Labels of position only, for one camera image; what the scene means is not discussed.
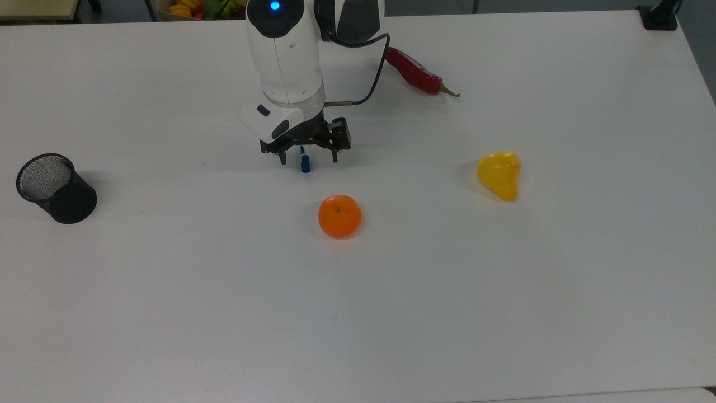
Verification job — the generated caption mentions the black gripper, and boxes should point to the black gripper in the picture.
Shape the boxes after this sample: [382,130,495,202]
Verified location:
[260,111,352,166]

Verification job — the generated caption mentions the black mesh pen cup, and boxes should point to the black mesh pen cup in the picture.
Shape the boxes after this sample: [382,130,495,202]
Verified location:
[16,153,98,225]

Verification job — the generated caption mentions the orange mandarin fruit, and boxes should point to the orange mandarin fruit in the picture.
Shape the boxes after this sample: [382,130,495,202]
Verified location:
[318,194,362,240]

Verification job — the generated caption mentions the red chili pepper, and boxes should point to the red chili pepper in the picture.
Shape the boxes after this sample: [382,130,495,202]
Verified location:
[385,46,461,99]

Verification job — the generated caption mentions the basket of toy vegetables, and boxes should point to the basket of toy vegetables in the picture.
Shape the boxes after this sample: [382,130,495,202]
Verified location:
[156,0,249,21]

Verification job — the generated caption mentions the yellow bell pepper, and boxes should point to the yellow bell pepper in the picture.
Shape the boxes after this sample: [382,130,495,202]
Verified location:
[477,150,522,202]

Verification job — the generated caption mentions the tan wooden board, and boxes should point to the tan wooden board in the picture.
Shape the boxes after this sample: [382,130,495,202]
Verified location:
[0,0,80,22]

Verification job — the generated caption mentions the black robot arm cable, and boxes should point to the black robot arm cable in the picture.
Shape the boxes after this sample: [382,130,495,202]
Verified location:
[317,22,391,107]

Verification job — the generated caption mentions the black table clamp mount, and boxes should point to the black table clamp mount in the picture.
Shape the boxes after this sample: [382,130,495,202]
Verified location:
[638,0,684,31]

